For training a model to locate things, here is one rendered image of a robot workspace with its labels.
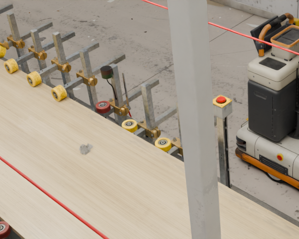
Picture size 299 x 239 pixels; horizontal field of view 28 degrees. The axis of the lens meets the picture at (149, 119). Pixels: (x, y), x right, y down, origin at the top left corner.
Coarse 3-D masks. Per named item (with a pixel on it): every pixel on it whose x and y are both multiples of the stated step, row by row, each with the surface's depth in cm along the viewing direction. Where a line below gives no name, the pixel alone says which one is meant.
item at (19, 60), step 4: (68, 32) 391; (72, 32) 390; (64, 36) 387; (68, 36) 388; (72, 36) 391; (64, 40) 387; (48, 44) 381; (52, 44) 382; (44, 48) 378; (48, 48) 381; (32, 52) 374; (24, 56) 371; (28, 56) 372; (32, 56) 374; (16, 60) 368; (20, 60) 369; (24, 60) 371
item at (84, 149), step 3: (87, 144) 298; (90, 144) 300; (81, 147) 298; (84, 147) 297; (87, 147) 298; (90, 147) 298; (81, 150) 296; (84, 150) 296; (87, 150) 296; (90, 150) 296; (84, 153) 294; (87, 153) 295
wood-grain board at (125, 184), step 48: (0, 96) 348; (48, 96) 342; (0, 144) 310; (48, 144) 305; (96, 144) 300; (144, 144) 296; (0, 192) 279; (48, 192) 275; (96, 192) 272; (144, 192) 268
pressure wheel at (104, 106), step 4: (96, 104) 328; (100, 104) 329; (104, 104) 328; (108, 104) 327; (96, 108) 327; (100, 108) 325; (104, 108) 325; (108, 108) 326; (100, 112) 326; (104, 112) 326
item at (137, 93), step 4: (152, 80) 351; (156, 80) 350; (152, 84) 348; (156, 84) 351; (140, 88) 345; (132, 92) 342; (136, 92) 342; (140, 92) 344; (128, 96) 340; (132, 96) 340; (136, 96) 342; (124, 100) 337; (132, 100) 341; (112, 108) 332; (108, 112) 331; (112, 112) 333; (104, 116) 330
